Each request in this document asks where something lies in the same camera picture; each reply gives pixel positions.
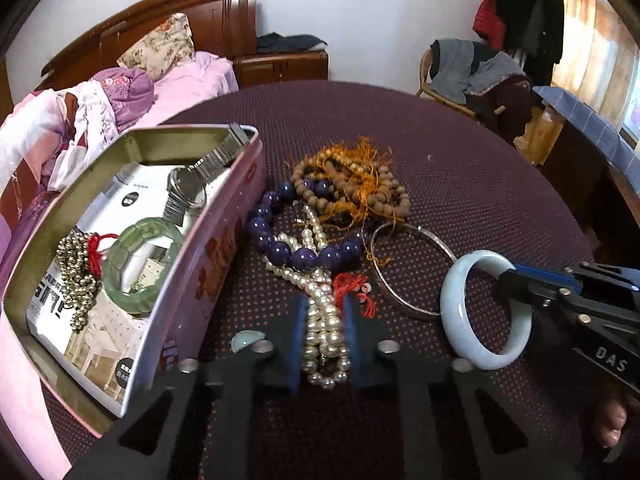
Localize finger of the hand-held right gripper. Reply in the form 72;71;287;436
495;270;591;317
515;261;640;293

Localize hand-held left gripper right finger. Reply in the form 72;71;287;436
342;294;588;480

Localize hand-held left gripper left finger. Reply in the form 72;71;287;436
70;294;308;480

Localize white pearl necklace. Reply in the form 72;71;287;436
262;205;351;391

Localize pale jade bangle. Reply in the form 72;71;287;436
440;250;533;371

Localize pink metal tin box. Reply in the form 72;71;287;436
0;123;265;436

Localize silver wristwatch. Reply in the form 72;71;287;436
162;125;251;226

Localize green jade bead bracelet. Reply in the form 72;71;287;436
101;217;185;316

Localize gold bead bracelet red tassel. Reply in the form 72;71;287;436
56;230;118;333

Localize person's right hand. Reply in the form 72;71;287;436
590;395;631;451

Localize small pale jade pendant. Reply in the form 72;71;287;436
231;331;268;353

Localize thin silver bangle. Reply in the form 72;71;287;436
370;222;458;322

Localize blue tiled desk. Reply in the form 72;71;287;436
532;85;640;176

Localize dark maroon garment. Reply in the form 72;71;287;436
472;75;533;143

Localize printed paper sheet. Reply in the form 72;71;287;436
27;160;231;403

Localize grey jacket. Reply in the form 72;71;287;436
430;39;526;106

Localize patterned curtain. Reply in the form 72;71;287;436
542;0;640;136

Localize hanging black coat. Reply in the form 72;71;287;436
495;0;566;78

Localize hanging red garment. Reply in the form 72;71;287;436
474;0;503;41

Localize wooden nightstand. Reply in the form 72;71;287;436
233;50;330;88

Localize dark folded clothes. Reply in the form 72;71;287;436
256;32;328;54

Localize purple floral blanket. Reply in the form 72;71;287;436
91;67;157;133

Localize white floral cloth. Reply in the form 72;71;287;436
47;80;121;191

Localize floral pillow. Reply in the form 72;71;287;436
116;12;196;81

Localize pink patchwork quilt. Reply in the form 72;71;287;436
0;87;81;261

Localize red cord pendant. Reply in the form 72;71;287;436
332;272;377;318

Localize purple bead necklace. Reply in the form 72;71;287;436
247;177;366;271

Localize wooden bead necklace orange tassels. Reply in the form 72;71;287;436
285;136;412;231

